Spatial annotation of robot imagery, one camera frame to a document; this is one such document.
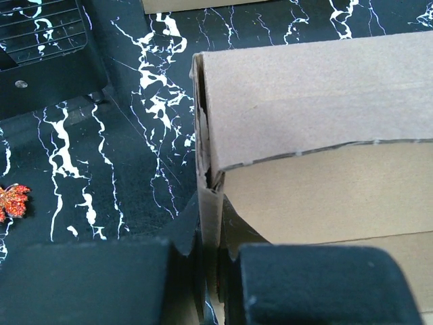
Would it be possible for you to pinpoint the closed brown cardboard box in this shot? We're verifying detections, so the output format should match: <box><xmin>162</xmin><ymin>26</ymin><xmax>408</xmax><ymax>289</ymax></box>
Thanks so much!
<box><xmin>141</xmin><ymin>0</ymin><xmax>265</xmax><ymax>14</ymax></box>

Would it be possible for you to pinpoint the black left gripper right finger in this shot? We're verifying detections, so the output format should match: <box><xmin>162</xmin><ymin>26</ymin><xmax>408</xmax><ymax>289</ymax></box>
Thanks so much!
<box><xmin>219</xmin><ymin>199</ymin><xmax>422</xmax><ymax>324</ymax></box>

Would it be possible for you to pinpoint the small orange flower toy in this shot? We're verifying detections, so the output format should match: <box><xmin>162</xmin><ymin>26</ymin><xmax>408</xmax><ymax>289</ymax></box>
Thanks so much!
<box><xmin>0</xmin><ymin>183</ymin><xmax>31</xmax><ymax>223</ymax></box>

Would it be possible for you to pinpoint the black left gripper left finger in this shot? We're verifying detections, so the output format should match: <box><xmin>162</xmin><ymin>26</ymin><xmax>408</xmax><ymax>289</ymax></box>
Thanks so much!
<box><xmin>1</xmin><ymin>196</ymin><xmax>205</xmax><ymax>324</ymax></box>

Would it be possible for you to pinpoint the black wire tray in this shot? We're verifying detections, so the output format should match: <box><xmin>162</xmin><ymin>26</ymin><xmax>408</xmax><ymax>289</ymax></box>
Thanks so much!
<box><xmin>1</xmin><ymin>0</ymin><xmax>108</xmax><ymax>119</ymax></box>

